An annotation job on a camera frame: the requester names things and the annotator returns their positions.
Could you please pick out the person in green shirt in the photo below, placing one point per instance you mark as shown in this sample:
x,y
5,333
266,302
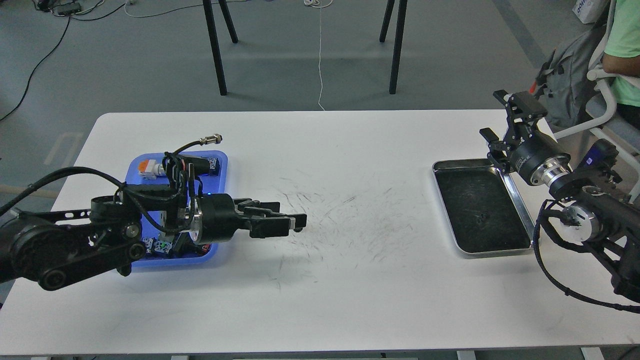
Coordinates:
x,y
622,57

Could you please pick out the black table leg pair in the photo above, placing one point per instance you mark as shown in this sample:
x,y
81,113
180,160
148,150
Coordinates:
x,y
211,29
398,38

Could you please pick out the blue plastic tray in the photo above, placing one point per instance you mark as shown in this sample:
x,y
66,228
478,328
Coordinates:
x,y
210,185

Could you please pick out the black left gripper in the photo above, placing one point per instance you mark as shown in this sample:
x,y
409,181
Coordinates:
x,y
219,216

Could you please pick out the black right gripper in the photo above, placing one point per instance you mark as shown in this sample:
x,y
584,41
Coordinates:
x,y
535,156

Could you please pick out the grey backpack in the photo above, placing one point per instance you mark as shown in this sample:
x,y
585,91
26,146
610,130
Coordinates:
x,y
561,84

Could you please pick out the silver metal tray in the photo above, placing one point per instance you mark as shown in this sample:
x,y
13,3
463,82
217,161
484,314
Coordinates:
x,y
467,187

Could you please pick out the black right table leg pair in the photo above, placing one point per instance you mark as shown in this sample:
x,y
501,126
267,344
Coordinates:
x,y
398,38

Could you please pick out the orange white industrial switch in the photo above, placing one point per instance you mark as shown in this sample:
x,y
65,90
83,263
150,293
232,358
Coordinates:
x,y
151,169

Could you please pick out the green push button switch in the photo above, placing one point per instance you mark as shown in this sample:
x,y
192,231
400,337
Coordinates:
x,y
204,166

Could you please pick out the red push button switch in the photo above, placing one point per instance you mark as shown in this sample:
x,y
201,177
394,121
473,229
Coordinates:
x,y
182,247

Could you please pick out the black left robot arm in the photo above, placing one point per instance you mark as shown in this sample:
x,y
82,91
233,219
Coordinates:
x,y
170,215

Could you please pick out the black left table leg pair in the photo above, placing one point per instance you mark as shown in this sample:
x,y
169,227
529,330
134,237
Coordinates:
x,y
211,29

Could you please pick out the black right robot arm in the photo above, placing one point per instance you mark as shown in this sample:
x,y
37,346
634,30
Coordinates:
x,y
581,215

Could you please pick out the white chair frame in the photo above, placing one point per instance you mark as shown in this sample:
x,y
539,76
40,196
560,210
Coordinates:
x,y
590,105

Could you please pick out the white box on floor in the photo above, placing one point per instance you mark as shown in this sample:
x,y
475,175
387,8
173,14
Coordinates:
x,y
589,11

